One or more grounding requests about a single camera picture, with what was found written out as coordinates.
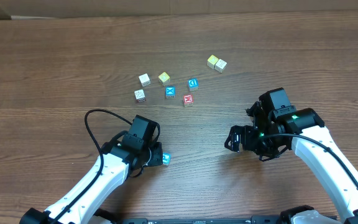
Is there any blue P block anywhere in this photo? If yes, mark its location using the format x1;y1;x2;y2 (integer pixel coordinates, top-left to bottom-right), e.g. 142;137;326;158
162;153;171;166

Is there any red M block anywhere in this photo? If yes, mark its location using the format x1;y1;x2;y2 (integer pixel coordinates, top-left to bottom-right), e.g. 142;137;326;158
183;95;194;107

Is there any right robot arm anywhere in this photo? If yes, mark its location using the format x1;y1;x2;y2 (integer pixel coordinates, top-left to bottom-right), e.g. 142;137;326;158
224;88;358;223

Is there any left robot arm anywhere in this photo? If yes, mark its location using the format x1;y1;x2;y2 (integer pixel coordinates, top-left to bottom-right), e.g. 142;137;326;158
19;115;163;224

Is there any white patterned block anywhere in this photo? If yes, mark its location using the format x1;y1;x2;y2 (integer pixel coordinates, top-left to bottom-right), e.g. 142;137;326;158
134;90;145;103

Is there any blue X block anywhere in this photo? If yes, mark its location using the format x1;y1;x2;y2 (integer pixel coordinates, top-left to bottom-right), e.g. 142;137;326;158
165;86;176;98

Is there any white block upper left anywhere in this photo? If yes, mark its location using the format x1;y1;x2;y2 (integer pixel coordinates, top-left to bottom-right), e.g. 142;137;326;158
139;73;151;86

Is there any yellow block centre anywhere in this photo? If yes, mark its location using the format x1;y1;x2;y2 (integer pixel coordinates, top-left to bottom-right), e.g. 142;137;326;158
158;72;170;86

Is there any yellow block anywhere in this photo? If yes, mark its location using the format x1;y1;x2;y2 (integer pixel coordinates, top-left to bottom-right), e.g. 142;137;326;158
206;55;219;69
158;72;170;86

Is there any blue Q block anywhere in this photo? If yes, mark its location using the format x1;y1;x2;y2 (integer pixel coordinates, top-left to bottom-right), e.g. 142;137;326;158
188;78;199;91

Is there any white block far right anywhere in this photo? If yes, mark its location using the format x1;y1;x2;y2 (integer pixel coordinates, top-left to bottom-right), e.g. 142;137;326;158
214;59;227;73

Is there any yellow block far right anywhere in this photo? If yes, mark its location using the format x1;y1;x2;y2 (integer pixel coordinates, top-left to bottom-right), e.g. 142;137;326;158
206;55;219;69

